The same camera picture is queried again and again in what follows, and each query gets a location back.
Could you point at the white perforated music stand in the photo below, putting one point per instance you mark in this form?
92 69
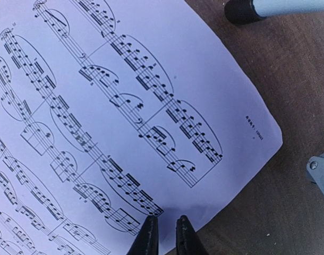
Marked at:
250 11

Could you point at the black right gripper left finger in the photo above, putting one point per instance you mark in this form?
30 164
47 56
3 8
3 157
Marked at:
147 239

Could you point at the lavender bottom paper sheet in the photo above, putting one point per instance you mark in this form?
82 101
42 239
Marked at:
112 111

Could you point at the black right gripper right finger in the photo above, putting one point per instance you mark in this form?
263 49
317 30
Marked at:
187 240

